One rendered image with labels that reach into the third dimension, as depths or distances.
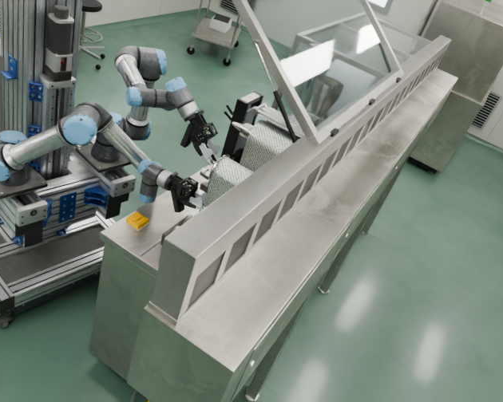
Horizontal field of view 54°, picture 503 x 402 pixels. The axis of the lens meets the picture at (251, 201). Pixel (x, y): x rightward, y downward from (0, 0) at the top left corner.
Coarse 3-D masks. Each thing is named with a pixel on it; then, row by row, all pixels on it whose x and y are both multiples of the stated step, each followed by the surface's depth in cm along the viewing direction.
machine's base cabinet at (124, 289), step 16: (112, 256) 206; (112, 272) 211; (128, 272) 205; (144, 272) 200; (112, 288) 216; (128, 288) 210; (144, 288) 204; (96, 304) 227; (112, 304) 221; (128, 304) 214; (144, 304) 209; (96, 320) 233; (112, 320) 226; (128, 320) 219; (96, 336) 238; (112, 336) 231; (128, 336) 225; (96, 352) 244; (112, 352) 237; (128, 352) 230; (112, 368) 243; (128, 368) 236
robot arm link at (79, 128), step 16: (80, 112) 193; (96, 112) 199; (64, 128) 191; (80, 128) 191; (96, 128) 196; (0, 144) 209; (16, 144) 202; (32, 144) 198; (48, 144) 198; (64, 144) 199; (80, 144) 195; (0, 160) 201; (16, 160) 202; (0, 176) 204
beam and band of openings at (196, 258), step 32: (416, 64) 260; (384, 96) 206; (352, 128) 176; (288, 160) 139; (320, 160) 156; (256, 192) 122; (288, 192) 139; (192, 224) 105; (224, 224) 108; (256, 224) 127; (160, 256) 102; (192, 256) 98; (224, 256) 116; (160, 288) 107; (192, 288) 106
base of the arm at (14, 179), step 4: (24, 168) 224; (28, 168) 227; (16, 172) 221; (20, 172) 222; (24, 172) 224; (28, 172) 228; (12, 176) 221; (16, 176) 221; (20, 176) 223; (24, 176) 224; (28, 176) 227; (8, 180) 222; (12, 180) 221; (16, 180) 222; (20, 180) 223; (24, 180) 225; (28, 180) 228; (4, 184) 222; (8, 184) 222; (12, 184) 222; (16, 184) 223; (20, 184) 224
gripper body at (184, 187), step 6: (174, 174) 205; (168, 180) 205; (174, 180) 204; (180, 180) 203; (186, 180) 205; (168, 186) 206; (174, 186) 206; (180, 186) 202; (186, 186) 203; (192, 186) 203; (180, 192) 204; (186, 192) 203; (192, 192) 206; (180, 198) 204; (186, 198) 204
